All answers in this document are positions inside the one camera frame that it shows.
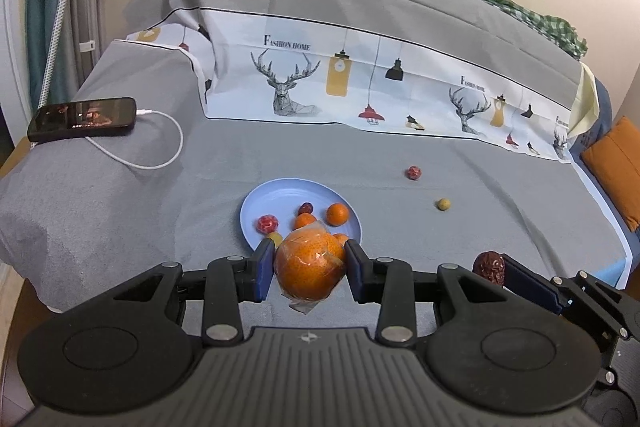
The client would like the blue mattress cover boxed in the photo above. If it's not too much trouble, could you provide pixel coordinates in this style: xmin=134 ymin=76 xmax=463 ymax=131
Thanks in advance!
xmin=570 ymin=74 xmax=640 ymax=280

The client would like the cream cloth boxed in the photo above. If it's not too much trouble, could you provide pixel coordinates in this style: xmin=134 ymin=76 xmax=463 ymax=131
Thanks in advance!
xmin=569 ymin=62 xmax=601 ymax=138

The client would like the white braided pole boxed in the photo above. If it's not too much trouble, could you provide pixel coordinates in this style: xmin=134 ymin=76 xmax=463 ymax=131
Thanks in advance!
xmin=39 ymin=0 xmax=77 ymax=110

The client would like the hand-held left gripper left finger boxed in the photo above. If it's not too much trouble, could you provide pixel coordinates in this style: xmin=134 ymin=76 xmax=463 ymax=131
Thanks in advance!
xmin=107 ymin=239 xmax=277 ymax=349

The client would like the reddish brown jujube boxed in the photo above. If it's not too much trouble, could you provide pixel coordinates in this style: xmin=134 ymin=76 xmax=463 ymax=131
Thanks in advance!
xmin=472 ymin=251 xmax=507 ymax=287

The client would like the orange pillow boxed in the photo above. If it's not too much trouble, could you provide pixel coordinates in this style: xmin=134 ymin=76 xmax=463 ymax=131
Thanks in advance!
xmin=580 ymin=116 xmax=640 ymax=234

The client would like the white charging cable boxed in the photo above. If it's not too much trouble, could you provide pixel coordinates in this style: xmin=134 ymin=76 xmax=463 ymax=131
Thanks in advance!
xmin=86 ymin=108 xmax=184 ymax=170

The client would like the deer print duvet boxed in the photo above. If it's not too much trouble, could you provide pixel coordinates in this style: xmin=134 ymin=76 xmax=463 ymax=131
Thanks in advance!
xmin=122 ymin=0 xmax=598 ymax=166

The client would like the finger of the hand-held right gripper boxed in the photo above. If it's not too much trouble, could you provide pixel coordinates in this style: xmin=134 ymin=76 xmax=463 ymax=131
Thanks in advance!
xmin=501 ymin=253 xmax=640 ymax=344

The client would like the grey pillow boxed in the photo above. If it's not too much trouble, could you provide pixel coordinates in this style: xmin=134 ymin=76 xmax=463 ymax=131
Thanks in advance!
xmin=0 ymin=38 xmax=219 ymax=188

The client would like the grey bed sheet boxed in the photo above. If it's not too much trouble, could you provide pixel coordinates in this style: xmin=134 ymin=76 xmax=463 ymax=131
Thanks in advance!
xmin=0 ymin=39 xmax=632 ymax=344

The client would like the light blue plate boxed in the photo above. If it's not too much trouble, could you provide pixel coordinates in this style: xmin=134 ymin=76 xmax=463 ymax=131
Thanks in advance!
xmin=240 ymin=178 xmax=364 ymax=259

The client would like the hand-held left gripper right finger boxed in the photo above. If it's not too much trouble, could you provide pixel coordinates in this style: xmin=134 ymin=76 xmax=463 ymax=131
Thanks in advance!
xmin=344 ymin=239 xmax=517 ymax=349

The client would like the teal curtain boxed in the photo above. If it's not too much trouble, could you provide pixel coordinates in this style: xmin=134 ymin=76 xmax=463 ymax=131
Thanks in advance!
xmin=24 ymin=0 xmax=72 ymax=110

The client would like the large plastic-wrapped orange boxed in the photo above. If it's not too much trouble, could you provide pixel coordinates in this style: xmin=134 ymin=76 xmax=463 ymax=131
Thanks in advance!
xmin=273 ymin=222 xmax=349 ymax=316

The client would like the black smartphone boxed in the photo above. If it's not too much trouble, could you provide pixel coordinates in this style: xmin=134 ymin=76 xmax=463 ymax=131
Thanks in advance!
xmin=26 ymin=97 xmax=137 ymax=143

